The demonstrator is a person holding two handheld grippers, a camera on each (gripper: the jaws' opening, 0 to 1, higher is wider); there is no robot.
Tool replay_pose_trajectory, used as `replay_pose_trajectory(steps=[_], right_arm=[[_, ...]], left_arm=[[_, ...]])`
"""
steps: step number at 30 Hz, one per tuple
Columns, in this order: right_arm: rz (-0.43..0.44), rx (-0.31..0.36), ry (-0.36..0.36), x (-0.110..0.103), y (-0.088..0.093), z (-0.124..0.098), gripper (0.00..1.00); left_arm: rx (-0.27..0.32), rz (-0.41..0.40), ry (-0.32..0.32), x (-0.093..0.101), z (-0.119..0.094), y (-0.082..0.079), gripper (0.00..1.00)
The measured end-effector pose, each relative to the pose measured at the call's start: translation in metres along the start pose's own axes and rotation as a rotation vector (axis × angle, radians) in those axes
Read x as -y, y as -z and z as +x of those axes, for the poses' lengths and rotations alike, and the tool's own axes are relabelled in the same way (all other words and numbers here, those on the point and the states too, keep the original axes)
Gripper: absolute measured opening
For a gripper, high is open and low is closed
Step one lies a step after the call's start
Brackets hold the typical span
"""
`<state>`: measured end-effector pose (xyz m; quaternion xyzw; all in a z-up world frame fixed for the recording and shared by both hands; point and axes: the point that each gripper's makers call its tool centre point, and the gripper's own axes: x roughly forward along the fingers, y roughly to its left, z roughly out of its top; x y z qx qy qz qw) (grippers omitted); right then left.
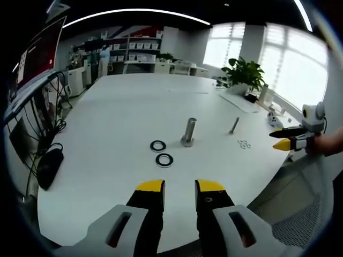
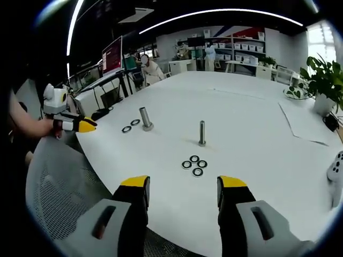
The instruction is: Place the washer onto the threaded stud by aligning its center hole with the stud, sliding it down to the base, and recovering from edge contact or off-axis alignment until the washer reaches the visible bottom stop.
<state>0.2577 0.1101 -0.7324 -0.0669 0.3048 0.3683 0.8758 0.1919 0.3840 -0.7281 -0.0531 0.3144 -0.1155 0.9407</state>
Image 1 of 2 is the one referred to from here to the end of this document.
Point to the white mesh chair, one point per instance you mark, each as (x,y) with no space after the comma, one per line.
(297,203)

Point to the black small box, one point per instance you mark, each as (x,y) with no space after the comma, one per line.
(252,98)

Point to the black computer mouse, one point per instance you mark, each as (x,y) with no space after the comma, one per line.
(49,168)

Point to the white game controller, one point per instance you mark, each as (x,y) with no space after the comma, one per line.
(274,120)

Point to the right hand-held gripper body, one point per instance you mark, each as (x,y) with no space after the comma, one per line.
(311,128)

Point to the green potted plant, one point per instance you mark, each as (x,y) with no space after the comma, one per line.
(245,75)

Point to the small green plant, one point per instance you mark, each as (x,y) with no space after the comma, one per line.
(165,56)

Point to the large threaded steel stud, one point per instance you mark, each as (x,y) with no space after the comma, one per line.
(189,132)

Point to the dark monitor screen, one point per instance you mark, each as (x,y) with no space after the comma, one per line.
(34,57)

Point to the group of small white washers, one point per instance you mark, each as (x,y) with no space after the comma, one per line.
(244,143)

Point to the black and silver washer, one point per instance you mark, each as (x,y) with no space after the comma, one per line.
(157,146)
(164,160)

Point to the shelf with white bins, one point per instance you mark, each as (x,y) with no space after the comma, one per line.
(134,51)

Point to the small thin steel bolt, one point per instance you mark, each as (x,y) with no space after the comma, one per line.
(234,125)

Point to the white cabinet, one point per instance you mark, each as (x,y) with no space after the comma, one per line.
(77,80)

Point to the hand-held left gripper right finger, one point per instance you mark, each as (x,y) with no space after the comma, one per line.
(222,217)

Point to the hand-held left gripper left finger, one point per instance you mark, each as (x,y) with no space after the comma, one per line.
(139,214)

